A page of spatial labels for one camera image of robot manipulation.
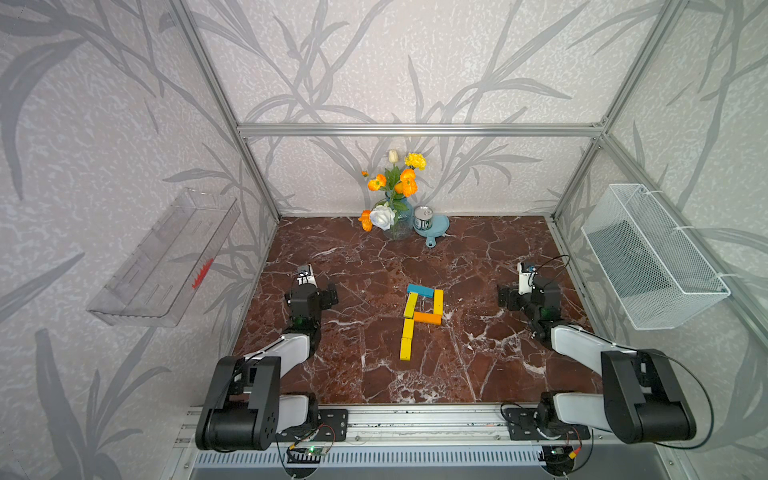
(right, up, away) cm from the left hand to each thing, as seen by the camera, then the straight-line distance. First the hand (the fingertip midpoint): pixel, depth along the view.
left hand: (314, 282), depth 90 cm
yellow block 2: (+39, -7, +5) cm, 40 cm away
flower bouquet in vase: (+25, +20, -7) cm, 33 cm away
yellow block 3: (+29, -14, -1) cm, 32 cm away
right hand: (+62, 0, +2) cm, 62 cm away
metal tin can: (+35, +22, +24) cm, 48 cm away
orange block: (+35, -12, +2) cm, 37 cm away
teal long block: (+33, -4, +9) cm, 35 cm away
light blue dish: (+41, +18, +26) cm, 52 cm away
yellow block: (+30, -8, +5) cm, 31 cm away
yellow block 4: (+28, -19, -4) cm, 34 cm away
